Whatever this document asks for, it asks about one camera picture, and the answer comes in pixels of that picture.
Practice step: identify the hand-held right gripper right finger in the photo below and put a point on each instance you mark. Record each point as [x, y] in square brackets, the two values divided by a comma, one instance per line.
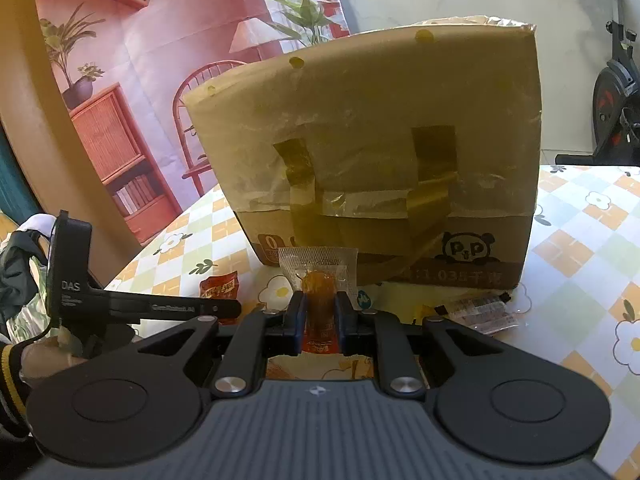
[345, 312]

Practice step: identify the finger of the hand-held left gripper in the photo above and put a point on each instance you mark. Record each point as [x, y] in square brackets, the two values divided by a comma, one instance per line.
[225, 309]

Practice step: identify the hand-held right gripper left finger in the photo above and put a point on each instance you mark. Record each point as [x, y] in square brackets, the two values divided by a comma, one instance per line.
[295, 312]

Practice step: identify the small red snack packet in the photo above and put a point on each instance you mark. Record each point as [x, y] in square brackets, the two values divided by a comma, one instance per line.
[220, 287]

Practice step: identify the clear packet with brown snack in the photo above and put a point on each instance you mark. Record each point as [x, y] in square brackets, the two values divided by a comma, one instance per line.
[319, 290]

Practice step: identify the clear packet with black marks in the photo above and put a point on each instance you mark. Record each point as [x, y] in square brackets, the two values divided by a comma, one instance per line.
[480, 312]

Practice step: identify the taped cardboard box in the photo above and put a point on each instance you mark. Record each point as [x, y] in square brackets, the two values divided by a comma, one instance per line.
[370, 110]

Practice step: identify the person's left hand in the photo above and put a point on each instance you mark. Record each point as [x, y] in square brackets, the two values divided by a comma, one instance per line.
[45, 365]

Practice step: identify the dark green jacket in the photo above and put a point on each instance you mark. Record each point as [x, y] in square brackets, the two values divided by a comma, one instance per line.
[22, 270]

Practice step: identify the teal curtain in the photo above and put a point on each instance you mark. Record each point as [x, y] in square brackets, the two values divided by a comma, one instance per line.
[15, 175]

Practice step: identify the printed room backdrop poster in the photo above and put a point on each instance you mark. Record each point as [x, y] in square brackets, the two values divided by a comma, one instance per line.
[150, 85]

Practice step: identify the checked floral tablecloth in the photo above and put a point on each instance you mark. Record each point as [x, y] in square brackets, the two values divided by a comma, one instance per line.
[575, 260]

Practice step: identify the black exercise bike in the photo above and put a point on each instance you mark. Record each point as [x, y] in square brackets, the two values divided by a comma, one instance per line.
[612, 90]

